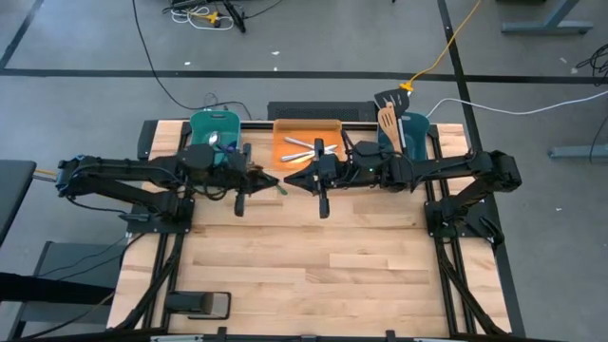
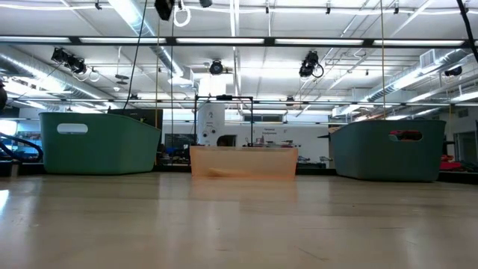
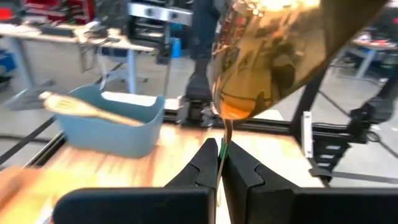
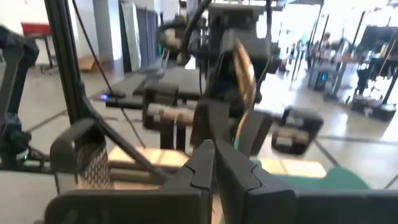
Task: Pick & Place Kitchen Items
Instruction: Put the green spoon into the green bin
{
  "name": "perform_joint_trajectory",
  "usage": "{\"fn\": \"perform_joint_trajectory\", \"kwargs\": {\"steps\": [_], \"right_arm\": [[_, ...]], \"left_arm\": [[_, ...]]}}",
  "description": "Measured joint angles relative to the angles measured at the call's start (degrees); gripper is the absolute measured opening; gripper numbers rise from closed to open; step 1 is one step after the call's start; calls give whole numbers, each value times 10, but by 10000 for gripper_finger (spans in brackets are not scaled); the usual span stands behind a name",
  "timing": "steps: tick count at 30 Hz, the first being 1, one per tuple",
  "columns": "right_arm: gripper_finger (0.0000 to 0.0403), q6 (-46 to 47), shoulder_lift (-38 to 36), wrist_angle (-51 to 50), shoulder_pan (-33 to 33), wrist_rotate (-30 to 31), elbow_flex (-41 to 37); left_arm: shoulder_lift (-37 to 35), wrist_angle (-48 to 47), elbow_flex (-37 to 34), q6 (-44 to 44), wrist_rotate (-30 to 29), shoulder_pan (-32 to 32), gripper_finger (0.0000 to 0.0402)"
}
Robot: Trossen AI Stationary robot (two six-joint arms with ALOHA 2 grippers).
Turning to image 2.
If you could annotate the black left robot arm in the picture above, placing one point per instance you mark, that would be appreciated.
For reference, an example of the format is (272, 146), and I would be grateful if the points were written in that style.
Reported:
(2, 97)

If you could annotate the green plastic bin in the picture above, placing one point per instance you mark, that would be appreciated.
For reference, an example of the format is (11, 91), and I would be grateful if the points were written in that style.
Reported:
(104, 149)

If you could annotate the silver ventilation duct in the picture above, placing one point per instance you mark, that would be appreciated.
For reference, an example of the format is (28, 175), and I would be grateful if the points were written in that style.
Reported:
(132, 11)
(448, 61)

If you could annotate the person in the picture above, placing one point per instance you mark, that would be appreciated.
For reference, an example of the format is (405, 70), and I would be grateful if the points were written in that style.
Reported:
(222, 142)

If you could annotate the red object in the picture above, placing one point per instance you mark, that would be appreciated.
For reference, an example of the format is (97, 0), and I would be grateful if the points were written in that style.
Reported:
(450, 164)

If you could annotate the black track spotlights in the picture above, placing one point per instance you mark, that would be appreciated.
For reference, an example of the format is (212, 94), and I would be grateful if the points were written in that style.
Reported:
(69, 60)

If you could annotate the black metal frame stand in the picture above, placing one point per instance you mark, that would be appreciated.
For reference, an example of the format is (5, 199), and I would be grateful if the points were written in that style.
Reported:
(224, 97)

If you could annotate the orange translucent plastic bin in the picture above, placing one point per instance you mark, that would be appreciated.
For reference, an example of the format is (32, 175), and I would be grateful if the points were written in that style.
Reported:
(242, 158)

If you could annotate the dark teal plastic bin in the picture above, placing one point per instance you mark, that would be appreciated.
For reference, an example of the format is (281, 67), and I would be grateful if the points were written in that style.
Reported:
(388, 160)

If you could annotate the small dark monitor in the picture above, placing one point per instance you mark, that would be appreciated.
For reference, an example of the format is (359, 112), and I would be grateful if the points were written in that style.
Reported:
(179, 141)

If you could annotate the large black monitor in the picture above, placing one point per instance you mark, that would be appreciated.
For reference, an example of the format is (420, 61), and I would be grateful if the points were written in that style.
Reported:
(149, 114)

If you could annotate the black overhead light bar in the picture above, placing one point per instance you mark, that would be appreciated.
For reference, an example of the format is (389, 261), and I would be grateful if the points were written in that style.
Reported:
(172, 41)

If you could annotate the black ceiling-mounted camera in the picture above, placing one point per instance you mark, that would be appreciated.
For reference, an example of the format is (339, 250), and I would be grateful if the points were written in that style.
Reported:
(216, 67)

